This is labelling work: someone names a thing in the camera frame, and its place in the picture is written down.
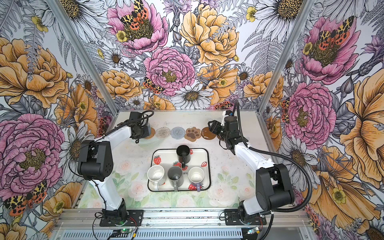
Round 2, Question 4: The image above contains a white mug purple handle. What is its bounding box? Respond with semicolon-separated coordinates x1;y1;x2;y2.
188;167;205;192

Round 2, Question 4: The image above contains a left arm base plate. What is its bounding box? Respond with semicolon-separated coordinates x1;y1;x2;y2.
99;210;144;227

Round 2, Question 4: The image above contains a blue mug white inside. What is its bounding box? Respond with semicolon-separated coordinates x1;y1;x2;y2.
143;124;152;139

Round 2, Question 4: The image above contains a cork paw print coaster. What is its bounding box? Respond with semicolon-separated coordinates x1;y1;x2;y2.
184;127;202;142

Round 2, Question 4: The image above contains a green circuit board left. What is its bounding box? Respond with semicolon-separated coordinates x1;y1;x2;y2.
114;229;136;234

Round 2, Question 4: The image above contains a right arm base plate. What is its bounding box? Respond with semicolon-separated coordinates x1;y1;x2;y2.
224;209;267;226

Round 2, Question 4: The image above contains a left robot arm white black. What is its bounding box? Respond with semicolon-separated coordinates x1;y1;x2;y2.
77;110;154;227

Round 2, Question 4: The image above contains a white strawberry tray black rim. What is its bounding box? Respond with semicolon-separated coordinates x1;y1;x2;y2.
147;148;212;192

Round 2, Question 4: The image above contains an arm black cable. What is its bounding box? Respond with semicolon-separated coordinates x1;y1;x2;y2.
233;99;313;240
67;109;155;211

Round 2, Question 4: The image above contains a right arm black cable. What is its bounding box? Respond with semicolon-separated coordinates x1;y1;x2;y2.
233;99;313;240

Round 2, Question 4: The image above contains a woven rattan round coaster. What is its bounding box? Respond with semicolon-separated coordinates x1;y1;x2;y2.
145;127;156;140

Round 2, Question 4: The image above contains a green circuit board right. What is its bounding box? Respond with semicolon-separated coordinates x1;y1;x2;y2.
247;227;260;235

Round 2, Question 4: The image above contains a grey mug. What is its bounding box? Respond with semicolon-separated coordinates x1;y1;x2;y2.
168;166;184;192

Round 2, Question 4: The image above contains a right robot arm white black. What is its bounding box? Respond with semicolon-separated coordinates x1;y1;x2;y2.
208;116;295;224

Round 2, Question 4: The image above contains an aluminium frame rail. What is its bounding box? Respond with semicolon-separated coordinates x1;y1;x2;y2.
54;208;310;230

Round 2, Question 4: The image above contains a black mug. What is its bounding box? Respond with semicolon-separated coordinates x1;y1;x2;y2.
176;145;191;168

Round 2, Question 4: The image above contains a green circuit board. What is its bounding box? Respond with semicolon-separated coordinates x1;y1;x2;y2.
247;227;260;235
114;229;136;234

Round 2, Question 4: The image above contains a grey woven round coaster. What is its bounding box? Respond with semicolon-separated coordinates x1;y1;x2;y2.
171;127;186;140

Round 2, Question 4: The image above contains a scratched brown round coaster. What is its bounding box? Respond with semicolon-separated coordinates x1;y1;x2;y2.
201;127;216;140

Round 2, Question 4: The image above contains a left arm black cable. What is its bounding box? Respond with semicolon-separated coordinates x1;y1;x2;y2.
67;109;155;211

